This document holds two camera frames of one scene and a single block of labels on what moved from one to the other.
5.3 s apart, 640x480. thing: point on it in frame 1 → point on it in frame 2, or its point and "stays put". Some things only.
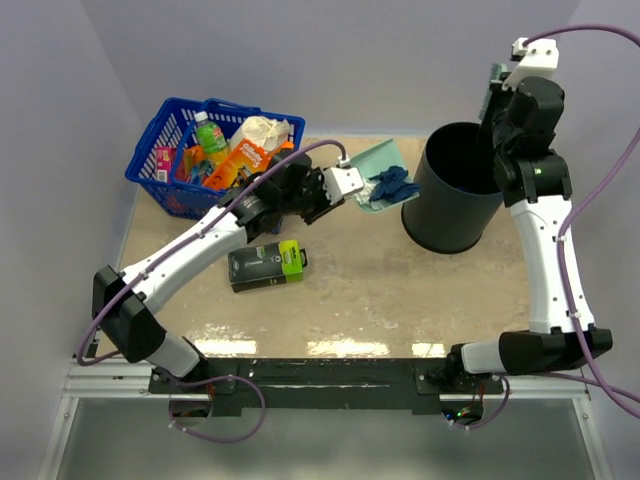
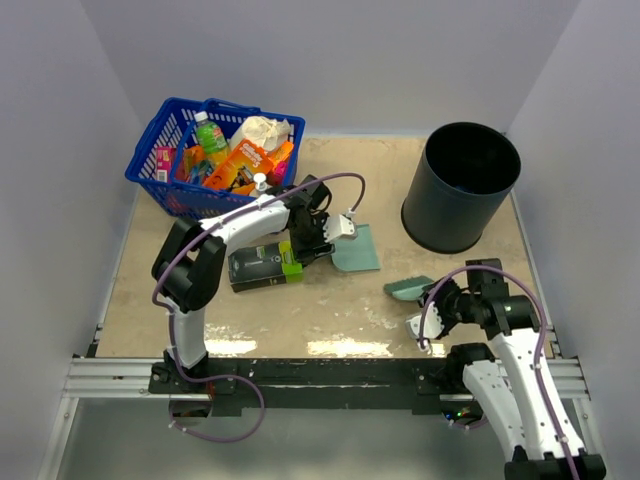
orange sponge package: (283, 149) stays put
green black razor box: (266, 264) stays put
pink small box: (164, 163) stays put
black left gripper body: (312, 201) → (305, 240)
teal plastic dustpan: (380, 206) → (357, 254)
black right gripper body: (494, 116) → (452, 304)
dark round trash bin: (454, 195) stays put
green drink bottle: (211, 139) stays put
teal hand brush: (498, 69) → (409, 288)
